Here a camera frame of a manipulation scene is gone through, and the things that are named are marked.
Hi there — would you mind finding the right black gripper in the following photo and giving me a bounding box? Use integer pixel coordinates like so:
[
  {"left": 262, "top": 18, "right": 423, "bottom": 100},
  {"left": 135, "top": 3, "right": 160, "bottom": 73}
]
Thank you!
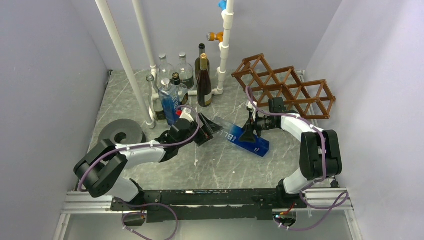
[{"left": 238, "top": 111, "right": 277, "bottom": 143}]

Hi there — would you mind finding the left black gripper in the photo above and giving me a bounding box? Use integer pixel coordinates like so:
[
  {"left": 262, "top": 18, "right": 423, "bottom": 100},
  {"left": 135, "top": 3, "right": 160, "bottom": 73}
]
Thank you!
[{"left": 177, "top": 112, "right": 224, "bottom": 149}]

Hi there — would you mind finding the dark bottle gold cap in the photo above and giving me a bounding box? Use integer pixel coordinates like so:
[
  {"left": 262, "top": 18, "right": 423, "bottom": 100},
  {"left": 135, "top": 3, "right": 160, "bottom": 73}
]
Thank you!
[{"left": 197, "top": 53, "right": 213, "bottom": 107}]

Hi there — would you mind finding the blue labelled clear bottle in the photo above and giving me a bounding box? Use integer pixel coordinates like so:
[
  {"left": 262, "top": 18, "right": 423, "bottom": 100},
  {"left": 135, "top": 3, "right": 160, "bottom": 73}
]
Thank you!
[{"left": 158, "top": 78, "right": 181, "bottom": 126}]

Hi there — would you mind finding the small dark capped bottle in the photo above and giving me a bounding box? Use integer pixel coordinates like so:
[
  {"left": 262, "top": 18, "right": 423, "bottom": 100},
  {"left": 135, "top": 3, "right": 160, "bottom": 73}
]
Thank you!
[{"left": 172, "top": 72, "right": 189, "bottom": 105}]

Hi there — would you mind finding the clear bottle dark label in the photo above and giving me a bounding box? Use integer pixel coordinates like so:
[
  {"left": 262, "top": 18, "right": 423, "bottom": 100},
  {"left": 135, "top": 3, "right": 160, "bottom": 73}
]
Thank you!
[{"left": 175, "top": 51, "right": 195, "bottom": 91}]

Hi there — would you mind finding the clear bottle red green label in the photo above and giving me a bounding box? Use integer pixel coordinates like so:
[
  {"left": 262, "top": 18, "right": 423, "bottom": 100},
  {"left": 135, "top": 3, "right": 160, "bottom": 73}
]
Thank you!
[{"left": 156, "top": 53, "right": 176, "bottom": 86}]

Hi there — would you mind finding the dark bottle silver cap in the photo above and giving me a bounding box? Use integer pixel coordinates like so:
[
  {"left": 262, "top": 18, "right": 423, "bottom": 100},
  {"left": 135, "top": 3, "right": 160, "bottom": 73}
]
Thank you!
[{"left": 195, "top": 43, "right": 206, "bottom": 81}]

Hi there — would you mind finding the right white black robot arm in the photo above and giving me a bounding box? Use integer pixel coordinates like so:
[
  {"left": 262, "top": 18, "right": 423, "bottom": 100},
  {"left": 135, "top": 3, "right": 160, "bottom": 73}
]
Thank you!
[{"left": 239, "top": 97, "right": 343, "bottom": 208}]

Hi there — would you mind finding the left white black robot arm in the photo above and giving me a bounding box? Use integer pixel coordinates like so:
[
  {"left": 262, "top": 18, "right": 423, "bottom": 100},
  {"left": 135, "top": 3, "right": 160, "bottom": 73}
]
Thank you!
[{"left": 73, "top": 113, "right": 223, "bottom": 210}]

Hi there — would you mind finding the standing clear empty bottle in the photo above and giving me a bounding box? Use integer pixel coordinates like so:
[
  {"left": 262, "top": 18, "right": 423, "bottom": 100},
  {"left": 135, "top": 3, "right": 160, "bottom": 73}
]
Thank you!
[{"left": 146, "top": 74, "right": 166, "bottom": 121}]

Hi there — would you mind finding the brown wooden wine rack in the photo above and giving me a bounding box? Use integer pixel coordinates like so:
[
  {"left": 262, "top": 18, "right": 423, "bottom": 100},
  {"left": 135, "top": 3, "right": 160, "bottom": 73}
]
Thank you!
[{"left": 231, "top": 53, "right": 336, "bottom": 120}]

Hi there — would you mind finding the orange valve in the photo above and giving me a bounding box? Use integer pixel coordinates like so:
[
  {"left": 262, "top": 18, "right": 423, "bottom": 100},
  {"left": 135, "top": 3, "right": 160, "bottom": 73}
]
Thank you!
[{"left": 206, "top": 31, "right": 224, "bottom": 43}]

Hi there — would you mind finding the blue valve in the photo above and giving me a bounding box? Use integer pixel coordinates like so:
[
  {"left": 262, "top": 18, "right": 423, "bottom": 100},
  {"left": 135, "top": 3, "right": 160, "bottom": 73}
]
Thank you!
[{"left": 218, "top": 0, "right": 227, "bottom": 11}]

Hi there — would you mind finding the slanted white pvc pipe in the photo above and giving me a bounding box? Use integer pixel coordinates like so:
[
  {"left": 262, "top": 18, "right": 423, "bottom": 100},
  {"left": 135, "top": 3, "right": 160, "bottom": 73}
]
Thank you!
[{"left": 95, "top": 0, "right": 157, "bottom": 129}]

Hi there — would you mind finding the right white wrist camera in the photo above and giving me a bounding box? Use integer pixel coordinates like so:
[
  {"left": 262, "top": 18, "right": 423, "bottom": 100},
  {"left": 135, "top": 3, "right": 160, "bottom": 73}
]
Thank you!
[{"left": 245, "top": 100, "right": 257, "bottom": 115}]

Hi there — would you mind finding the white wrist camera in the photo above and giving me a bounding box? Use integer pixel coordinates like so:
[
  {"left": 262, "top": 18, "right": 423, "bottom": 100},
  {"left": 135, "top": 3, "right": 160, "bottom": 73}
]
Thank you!
[
  {"left": 245, "top": 100, "right": 257, "bottom": 115},
  {"left": 176, "top": 107, "right": 198, "bottom": 122}
]

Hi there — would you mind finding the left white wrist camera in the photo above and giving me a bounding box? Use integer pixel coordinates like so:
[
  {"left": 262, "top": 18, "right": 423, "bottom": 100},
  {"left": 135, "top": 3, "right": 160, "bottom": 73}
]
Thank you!
[{"left": 176, "top": 107, "right": 198, "bottom": 122}]

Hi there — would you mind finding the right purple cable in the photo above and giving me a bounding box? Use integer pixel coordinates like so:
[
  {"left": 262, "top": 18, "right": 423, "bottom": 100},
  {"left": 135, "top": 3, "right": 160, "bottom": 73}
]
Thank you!
[{"left": 245, "top": 86, "right": 350, "bottom": 232}]

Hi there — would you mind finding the purple cable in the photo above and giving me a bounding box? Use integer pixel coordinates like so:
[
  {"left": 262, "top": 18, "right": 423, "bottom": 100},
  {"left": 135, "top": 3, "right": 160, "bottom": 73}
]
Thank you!
[
  {"left": 76, "top": 105, "right": 201, "bottom": 240},
  {"left": 245, "top": 86, "right": 350, "bottom": 232}
]

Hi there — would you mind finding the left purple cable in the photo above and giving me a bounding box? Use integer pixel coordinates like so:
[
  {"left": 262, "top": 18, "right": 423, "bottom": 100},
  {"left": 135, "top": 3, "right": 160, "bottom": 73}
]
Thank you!
[{"left": 76, "top": 105, "right": 201, "bottom": 240}]

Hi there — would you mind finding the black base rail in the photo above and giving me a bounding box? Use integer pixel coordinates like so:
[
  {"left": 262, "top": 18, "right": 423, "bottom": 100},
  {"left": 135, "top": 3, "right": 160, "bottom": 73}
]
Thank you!
[{"left": 110, "top": 185, "right": 307, "bottom": 223}]

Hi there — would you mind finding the aluminium frame rail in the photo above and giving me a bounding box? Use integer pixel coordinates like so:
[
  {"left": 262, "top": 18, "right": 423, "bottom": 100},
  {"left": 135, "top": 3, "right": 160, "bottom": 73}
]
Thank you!
[{"left": 54, "top": 188, "right": 363, "bottom": 240}]

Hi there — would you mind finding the white pvc pipe frame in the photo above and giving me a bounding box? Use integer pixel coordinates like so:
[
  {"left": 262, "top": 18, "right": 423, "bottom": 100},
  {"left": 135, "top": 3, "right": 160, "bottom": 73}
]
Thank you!
[{"left": 132, "top": 0, "right": 234, "bottom": 96}]

